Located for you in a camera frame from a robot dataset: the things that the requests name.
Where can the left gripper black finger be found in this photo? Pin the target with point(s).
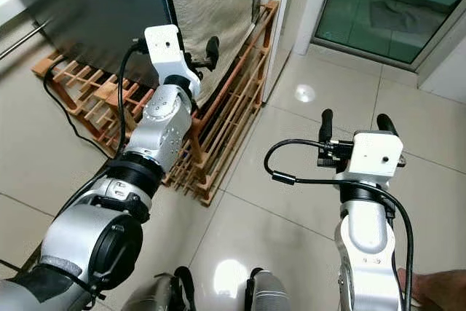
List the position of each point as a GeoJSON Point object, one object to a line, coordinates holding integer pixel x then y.
{"type": "Point", "coordinates": [212, 49]}

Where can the wooden wine rack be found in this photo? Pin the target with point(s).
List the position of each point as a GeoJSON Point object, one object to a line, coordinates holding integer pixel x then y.
{"type": "Point", "coordinates": [95, 100]}

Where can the beige ribbed towel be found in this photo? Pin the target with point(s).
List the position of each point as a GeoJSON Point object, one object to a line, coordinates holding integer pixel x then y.
{"type": "Point", "coordinates": [211, 5]}

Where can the cream kitchen cabinet run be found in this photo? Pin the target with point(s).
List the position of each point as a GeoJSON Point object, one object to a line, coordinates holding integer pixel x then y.
{"type": "Point", "coordinates": [18, 121]}

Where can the grey right robot foot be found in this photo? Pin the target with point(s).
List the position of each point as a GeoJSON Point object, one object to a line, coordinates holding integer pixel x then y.
{"type": "Point", "coordinates": [269, 293]}

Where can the grey robot foot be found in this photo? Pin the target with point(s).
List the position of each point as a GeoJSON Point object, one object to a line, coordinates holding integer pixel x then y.
{"type": "Point", "coordinates": [269, 293]}
{"type": "Point", "coordinates": [160, 295]}

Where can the white peninsula counter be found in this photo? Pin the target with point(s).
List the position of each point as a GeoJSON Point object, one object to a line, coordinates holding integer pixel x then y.
{"type": "Point", "coordinates": [309, 5]}

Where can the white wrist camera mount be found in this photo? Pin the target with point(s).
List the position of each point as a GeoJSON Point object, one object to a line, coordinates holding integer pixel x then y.
{"type": "Point", "coordinates": [371, 158]}
{"type": "Point", "coordinates": [164, 50]}

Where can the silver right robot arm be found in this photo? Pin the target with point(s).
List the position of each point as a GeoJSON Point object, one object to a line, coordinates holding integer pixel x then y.
{"type": "Point", "coordinates": [368, 231]}

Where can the person's foot in sandal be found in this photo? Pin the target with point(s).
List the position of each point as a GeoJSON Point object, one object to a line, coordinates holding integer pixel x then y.
{"type": "Point", "coordinates": [437, 289]}

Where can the green tinted glass sliding door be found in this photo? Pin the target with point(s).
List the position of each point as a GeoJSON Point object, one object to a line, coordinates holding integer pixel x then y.
{"type": "Point", "coordinates": [386, 12]}

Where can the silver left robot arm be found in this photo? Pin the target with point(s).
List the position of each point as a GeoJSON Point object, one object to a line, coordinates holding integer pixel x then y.
{"type": "Point", "coordinates": [160, 121]}

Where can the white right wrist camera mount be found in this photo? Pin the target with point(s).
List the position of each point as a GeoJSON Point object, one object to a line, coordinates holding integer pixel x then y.
{"type": "Point", "coordinates": [371, 158]}

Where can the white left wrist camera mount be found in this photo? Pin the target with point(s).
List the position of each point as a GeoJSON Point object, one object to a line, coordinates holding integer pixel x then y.
{"type": "Point", "coordinates": [164, 50]}

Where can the grey left robot foot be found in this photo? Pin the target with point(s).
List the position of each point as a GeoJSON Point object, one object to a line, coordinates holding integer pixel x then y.
{"type": "Point", "coordinates": [160, 295]}

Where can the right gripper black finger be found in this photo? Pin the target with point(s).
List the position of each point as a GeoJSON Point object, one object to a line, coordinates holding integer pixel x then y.
{"type": "Point", "coordinates": [387, 124]}
{"type": "Point", "coordinates": [326, 126]}

